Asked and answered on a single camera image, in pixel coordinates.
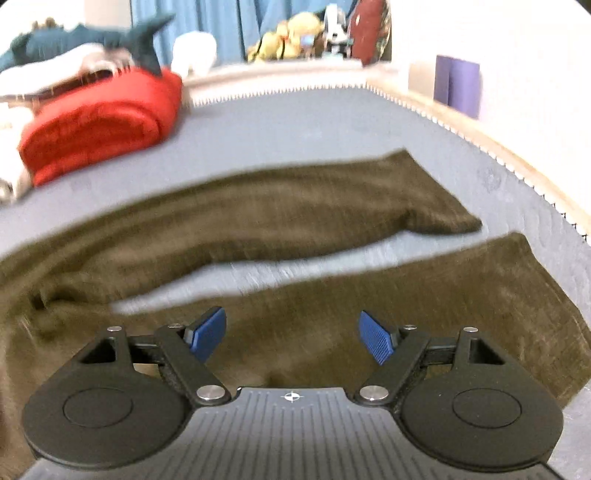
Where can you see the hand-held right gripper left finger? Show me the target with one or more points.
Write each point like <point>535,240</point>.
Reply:
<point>207,332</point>

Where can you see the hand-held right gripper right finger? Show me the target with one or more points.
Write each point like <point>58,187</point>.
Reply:
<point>376,337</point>

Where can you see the red folded quilt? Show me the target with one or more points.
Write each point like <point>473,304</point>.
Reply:
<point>101,124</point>

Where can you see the white folded blanket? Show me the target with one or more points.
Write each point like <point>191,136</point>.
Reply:
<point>11,180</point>

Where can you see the purple yoga mat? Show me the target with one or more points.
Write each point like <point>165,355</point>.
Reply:
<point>457,87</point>

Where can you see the white mushroom plush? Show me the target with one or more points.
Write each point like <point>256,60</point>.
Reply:
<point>196,53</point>

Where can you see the yellow plush toy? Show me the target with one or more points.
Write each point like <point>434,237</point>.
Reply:
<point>286,39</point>

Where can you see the blue curtain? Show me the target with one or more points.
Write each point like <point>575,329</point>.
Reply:
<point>221,27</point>

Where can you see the dark red cushion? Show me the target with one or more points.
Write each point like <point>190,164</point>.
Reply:
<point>369,30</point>

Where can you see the panda plush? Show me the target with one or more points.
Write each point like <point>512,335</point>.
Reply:
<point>337,32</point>

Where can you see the white pillow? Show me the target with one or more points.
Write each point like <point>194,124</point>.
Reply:
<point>55,64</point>

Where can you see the blue shark plush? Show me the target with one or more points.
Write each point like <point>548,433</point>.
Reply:
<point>87,39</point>

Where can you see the wooden bed frame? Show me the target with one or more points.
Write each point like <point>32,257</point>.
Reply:
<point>461,124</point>

